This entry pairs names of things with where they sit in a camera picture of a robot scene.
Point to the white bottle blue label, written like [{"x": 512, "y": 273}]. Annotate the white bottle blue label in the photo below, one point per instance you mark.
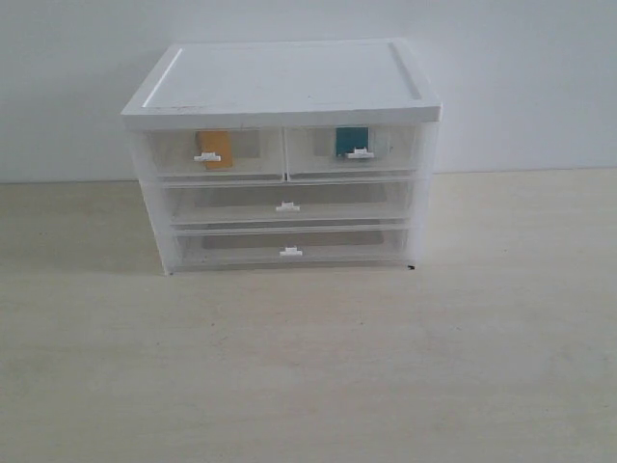
[{"x": 361, "y": 142}]

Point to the yellow cheese block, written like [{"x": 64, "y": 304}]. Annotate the yellow cheese block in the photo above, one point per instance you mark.
[{"x": 214, "y": 149}]

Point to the white plastic drawer cabinet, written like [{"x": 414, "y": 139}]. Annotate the white plastic drawer cabinet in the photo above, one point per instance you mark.
[{"x": 282, "y": 85}]

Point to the clear bottom wide drawer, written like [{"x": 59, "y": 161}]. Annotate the clear bottom wide drawer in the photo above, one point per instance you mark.
[{"x": 294, "y": 246}]

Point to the clear wide drawer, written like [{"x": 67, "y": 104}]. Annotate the clear wide drawer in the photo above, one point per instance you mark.
[
  {"x": 193, "y": 204},
  {"x": 294, "y": 246}
]

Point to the clear middle wide drawer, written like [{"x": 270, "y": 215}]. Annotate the clear middle wide drawer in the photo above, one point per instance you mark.
[{"x": 193, "y": 204}]

